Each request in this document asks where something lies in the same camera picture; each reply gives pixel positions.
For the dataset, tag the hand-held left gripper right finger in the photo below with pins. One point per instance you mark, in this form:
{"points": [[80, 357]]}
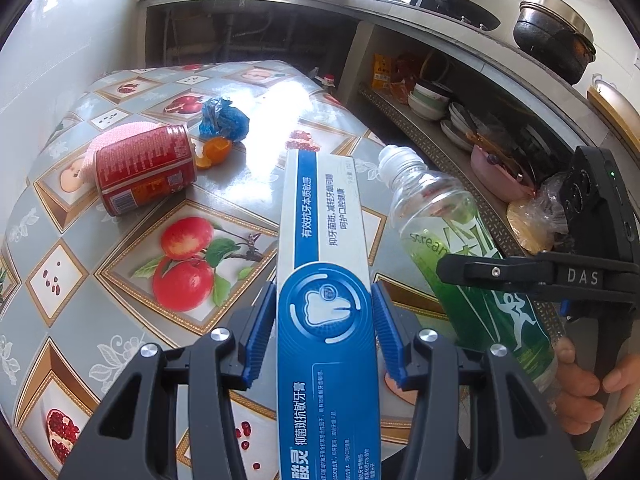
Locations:
{"points": [[390, 340]]}

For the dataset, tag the pink plastic basin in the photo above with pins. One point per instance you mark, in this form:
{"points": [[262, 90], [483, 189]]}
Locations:
{"points": [[500, 185]]}

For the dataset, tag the black cooking pot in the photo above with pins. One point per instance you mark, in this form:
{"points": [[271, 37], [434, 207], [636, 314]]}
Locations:
{"points": [[545, 55]]}

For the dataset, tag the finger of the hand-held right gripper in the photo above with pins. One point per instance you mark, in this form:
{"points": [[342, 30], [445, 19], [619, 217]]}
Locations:
{"points": [[480, 272]]}

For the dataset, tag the perforated metal shelf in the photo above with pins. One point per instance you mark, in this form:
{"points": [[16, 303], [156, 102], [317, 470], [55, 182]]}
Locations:
{"points": [[425, 130]]}

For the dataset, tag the steel pot lid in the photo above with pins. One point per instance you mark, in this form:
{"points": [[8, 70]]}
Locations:
{"points": [[555, 10]]}

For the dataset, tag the white enamel basin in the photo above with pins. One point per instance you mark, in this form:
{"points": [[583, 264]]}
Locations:
{"points": [[617, 92]]}

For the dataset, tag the clear bottle with green label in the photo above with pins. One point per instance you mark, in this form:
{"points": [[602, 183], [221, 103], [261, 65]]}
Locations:
{"points": [[435, 210]]}

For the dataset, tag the red food packet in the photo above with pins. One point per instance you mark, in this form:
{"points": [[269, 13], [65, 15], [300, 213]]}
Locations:
{"points": [[402, 85]]}

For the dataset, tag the clear bag of yellow grain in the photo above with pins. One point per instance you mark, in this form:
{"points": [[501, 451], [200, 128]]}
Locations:
{"points": [[530, 225]]}

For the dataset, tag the cooking oil bottle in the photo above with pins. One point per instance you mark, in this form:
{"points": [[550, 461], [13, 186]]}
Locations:
{"points": [[329, 81]]}

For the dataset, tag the red drink can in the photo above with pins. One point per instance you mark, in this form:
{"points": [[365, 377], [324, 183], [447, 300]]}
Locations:
{"points": [[145, 165]]}

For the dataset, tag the blue and white toothpaste box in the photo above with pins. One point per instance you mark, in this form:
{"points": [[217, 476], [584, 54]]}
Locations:
{"points": [[325, 240]]}

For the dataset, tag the stack of plates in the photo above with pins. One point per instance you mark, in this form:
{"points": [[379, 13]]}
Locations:
{"points": [[457, 127]]}

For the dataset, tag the stack of bowls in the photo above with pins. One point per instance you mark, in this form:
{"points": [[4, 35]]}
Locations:
{"points": [[427, 102]]}

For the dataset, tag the fruit-printed tablecloth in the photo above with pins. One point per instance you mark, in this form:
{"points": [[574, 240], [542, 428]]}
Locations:
{"points": [[100, 240]]}

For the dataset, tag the black wok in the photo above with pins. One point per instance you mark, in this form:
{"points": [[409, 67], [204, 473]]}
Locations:
{"points": [[465, 10]]}

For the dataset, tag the orange food packet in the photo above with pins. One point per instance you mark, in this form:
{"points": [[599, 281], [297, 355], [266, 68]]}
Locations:
{"points": [[381, 72]]}

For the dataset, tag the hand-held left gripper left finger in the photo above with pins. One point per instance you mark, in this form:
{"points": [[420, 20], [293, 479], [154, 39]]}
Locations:
{"points": [[260, 340]]}

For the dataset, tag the pink soft roll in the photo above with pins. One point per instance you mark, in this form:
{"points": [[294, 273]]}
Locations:
{"points": [[125, 132]]}

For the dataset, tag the blue plastic bag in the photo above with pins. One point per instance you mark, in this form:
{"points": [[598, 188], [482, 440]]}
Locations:
{"points": [[225, 120]]}

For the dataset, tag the person's right hand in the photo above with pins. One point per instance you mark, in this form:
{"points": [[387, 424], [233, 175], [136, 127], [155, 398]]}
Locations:
{"points": [[575, 400]]}

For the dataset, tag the orange peel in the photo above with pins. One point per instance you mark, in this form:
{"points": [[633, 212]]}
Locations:
{"points": [[215, 150]]}

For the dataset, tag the wooden cutting board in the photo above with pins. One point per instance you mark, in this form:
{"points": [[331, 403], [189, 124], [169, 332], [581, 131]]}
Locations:
{"points": [[615, 122]]}

